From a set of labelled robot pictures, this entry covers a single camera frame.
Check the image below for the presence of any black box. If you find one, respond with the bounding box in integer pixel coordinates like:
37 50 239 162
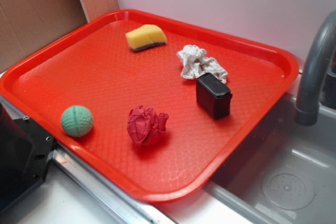
196 73 233 120

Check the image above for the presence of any red plastic tray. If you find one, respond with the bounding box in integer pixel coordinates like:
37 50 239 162
1 10 299 202

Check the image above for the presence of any crumpled red paper ball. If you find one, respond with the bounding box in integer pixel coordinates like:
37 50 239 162
127 105 169 148

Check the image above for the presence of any crumpled white paper towel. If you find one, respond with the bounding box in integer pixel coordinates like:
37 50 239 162
177 45 228 84

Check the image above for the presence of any yellow sponge with grey pad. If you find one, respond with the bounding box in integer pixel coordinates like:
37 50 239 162
125 24 167 51

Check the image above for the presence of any green dimpled ball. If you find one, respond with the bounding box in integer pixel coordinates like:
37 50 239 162
60 105 93 137

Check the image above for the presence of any grey sink basin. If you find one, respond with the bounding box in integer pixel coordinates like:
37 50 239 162
204 94 335 223

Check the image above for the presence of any grey faucet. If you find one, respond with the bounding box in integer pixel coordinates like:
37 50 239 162
294 11 335 126

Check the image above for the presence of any brown cardboard panel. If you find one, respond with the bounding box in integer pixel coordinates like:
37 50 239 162
1 0 119 72

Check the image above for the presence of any black bracket with screws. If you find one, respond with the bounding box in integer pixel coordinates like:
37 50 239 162
1 105 55 214

